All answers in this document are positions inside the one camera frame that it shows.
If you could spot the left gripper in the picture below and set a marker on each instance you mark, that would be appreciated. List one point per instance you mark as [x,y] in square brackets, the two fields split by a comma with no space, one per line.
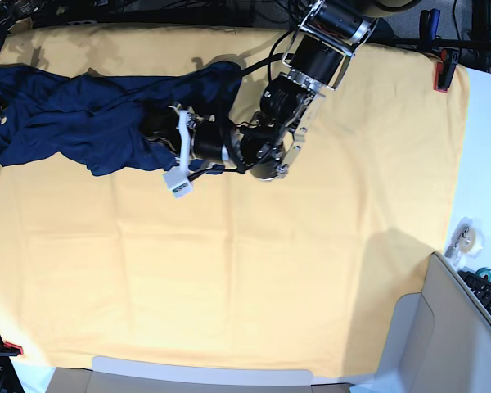
[206,153]

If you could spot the navy blue long-sleeve shirt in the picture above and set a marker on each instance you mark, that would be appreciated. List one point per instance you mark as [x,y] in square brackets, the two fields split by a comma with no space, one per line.
[96,121]

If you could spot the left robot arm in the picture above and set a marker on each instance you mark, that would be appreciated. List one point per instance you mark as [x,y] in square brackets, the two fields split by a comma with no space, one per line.
[321,48]

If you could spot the yellow table cloth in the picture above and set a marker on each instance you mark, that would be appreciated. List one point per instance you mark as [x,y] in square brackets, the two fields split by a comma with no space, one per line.
[298,273]

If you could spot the red black clamp bottom left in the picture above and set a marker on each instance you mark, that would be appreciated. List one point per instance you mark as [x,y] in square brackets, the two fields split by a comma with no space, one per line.
[10,350]

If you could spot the red black clamp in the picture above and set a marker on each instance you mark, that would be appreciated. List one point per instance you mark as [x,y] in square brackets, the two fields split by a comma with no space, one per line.
[10,350]
[445,69]

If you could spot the cardboard box bottom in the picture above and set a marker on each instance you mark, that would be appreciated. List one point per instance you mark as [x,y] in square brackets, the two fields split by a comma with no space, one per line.
[118,375]

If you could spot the cardboard box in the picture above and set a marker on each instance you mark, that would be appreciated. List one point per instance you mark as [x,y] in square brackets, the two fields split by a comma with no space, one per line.
[118,375]
[439,339]

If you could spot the red black clamp top right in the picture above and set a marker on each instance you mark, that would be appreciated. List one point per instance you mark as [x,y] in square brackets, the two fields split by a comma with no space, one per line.
[445,69]

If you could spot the clear tape dispenser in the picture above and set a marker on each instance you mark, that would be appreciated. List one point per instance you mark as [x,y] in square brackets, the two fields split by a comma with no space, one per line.
[467,240]

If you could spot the cardboard box right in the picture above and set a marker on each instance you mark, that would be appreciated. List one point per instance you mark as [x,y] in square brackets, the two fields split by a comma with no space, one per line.
[439,339]

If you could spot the green tape roll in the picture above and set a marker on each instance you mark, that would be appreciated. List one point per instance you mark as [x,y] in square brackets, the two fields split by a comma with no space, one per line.
[484,273]

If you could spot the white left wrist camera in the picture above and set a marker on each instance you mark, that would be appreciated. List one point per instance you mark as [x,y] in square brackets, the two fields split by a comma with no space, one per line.
[178,183]

